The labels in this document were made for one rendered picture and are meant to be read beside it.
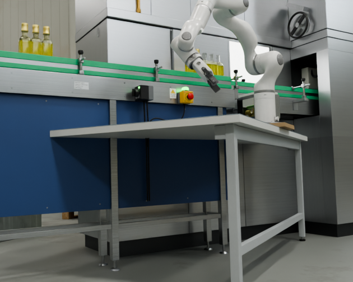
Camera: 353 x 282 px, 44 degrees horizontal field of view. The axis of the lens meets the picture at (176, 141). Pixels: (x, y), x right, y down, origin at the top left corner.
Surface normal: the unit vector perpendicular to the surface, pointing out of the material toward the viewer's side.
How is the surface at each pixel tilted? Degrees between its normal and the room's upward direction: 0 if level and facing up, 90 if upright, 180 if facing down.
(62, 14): 90
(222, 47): 90
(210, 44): 90
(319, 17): 90
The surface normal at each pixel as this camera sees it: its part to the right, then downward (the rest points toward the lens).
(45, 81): 0.52, -0.07
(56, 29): -0.44, -0.05
